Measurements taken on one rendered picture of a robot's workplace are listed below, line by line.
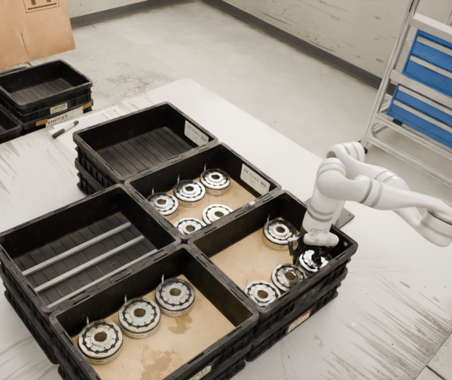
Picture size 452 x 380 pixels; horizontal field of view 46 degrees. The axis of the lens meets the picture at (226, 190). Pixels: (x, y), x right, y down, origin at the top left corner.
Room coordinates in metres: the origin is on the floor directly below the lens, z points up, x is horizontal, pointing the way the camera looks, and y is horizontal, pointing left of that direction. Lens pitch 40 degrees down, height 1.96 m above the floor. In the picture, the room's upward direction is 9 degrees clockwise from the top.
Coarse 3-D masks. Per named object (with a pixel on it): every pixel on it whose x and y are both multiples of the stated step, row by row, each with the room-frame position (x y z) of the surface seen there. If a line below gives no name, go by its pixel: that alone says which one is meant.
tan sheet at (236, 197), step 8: (232, 184) 1.39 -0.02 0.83; (168, 192) 1.29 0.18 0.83; (232, 192) 1.35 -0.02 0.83; (240, 192) 1.35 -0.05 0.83; (248, 192) 1.36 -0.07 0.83; (208, 200) 1.29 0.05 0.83; (216, 200) 1.30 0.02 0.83; (224, 200) 1.30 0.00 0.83; (232, 200) 1.31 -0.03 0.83; (240, 200) 1.32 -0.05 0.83; (248, 200) 1.32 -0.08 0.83; (184, 208) 1.23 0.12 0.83; (192, 208) 1.24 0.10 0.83; (200, 208) 1.24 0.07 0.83; (232, 208) 1.27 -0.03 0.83; (176, 216) 1.19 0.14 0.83; (184, 216) 1.19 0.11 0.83; (192, 216) 1.20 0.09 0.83; (200, 216) 1.21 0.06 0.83
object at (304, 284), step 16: (288, 192) 1.27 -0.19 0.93; (256, 208) 1.18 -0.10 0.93; (304, 208) 1.21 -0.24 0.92; (224, 224) 1.08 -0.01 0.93; (192, 240) 1.00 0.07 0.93; (352, 240) 1.10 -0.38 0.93; (320, 272) 0.96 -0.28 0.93; (240, 288) 0.86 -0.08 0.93; (304, 288) 0.91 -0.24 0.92; (256, 304) 0.82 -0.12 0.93; (272, 304) 0.83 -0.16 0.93
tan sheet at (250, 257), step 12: (252, 240) 1.14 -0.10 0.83; (228, 252) 1.08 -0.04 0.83; (240, 252) 1.08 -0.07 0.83; (252, 252) 1.09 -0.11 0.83; (264, 252) 1.10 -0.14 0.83; (276, 252) 1.11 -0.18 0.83; (288, 252) 1.11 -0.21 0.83; (216, 264) 1.02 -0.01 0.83; (228, 264) 1.03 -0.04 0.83; (240, 264) 1.04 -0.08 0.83; (252, 264) 1.04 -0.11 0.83; (264, 264) 1.05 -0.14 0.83; (228, 276) 0.98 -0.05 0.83; (240, 276) 0.99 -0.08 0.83; (252, 276) 1.00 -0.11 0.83; (264, 276) 1.01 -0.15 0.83
